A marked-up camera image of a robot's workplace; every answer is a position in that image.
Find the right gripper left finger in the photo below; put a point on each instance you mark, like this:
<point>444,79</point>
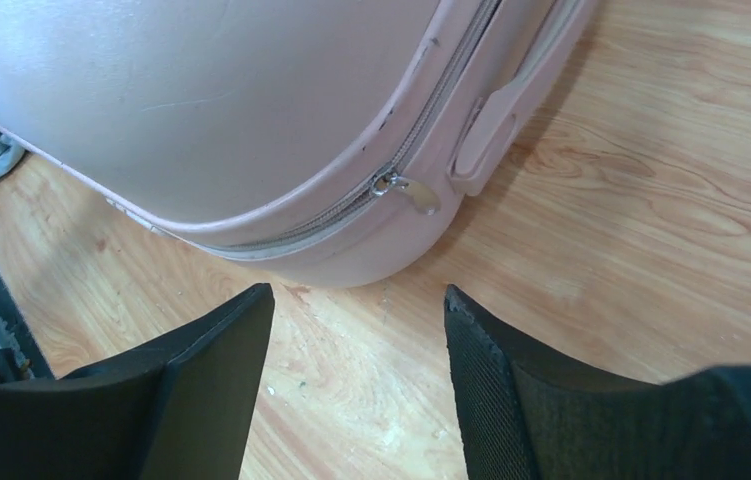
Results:
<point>176,407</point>

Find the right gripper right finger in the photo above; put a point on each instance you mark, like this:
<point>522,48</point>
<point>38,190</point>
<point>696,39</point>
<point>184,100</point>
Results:
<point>528,411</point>

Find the pink suitcase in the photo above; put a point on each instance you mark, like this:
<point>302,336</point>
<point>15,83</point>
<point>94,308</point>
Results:
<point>328,142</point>

